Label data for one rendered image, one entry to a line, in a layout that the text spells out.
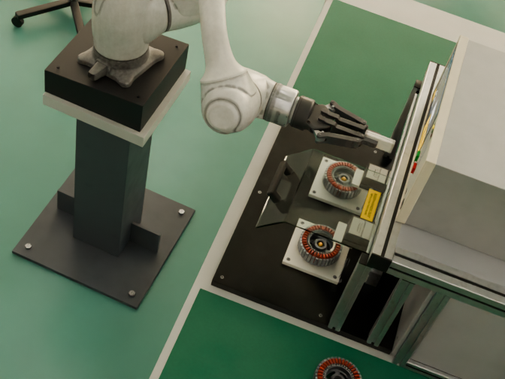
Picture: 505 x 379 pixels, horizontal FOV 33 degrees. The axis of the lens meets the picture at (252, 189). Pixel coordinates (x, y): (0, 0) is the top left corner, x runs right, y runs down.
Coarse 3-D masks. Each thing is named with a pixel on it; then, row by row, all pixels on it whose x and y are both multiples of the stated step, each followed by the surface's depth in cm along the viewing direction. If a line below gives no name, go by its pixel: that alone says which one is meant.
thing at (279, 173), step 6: (282, 162) 200; (282, 168) 199; (288, 168) 200; (276, 174) 198; (282, 174) 198; (288, 174) 201; (276, 180) 196; (270, 186) 195; (276, 186) 195; (270, 192) 194; (276, 192) 195; (270, 198) 195; (276, 198) 194
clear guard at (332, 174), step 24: (312, 168) 200; (336, 168) 201; (360, 168) 203; (288, 192) 196; (312, 192) 195; (336, 192) 197; (360, 192) 198; (384, 192) 199; (264, 216) 195; (288, 216) 190; (312, 216) 191; (336, 216) 192; (336, 240) 188; (360, 240) 189
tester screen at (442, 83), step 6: (450, 60) 202; (444, 72) 206; (444, 78) 200; (438, 84) 210; (444, 84) 195; (438, 90) 204; (438, 96) 198; (438, 102) 193; (432, 108) 202; (438, 108) 188; (432, 120) 191
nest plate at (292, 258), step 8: (296, 232) 223; (296, 240) 222; (288, 248) 220; (296, 248) 220; (328, 248) 222; (344, 248) 223; (288, 256) 218; (296, 256) 218; (344, 256) 221; (288, 264) 217; (296, 264) 217; (304, 264) 217; (312, 264) 218; (336, 264) 219; (312, 272) 216; (320, 272) 217; (328, 272) 217; (336, 272) 218; (328, 280) 217; (336, 280) 216
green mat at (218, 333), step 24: (192, 312) 207; (216, 312) 208; (240, 312) 209; (192, 336) 202; (216, 336) 204; (240, 336) 205; (264, 336) 206; (288, 336) 207; (312, 336) 208; (168, 360) 197; (192, 360) 198; (216, 360) 200; (240, 360) 201; (264, 360) 202; (288, 360) 203; (312, 360) 204; (360, 360) 206; (384, 360) 208
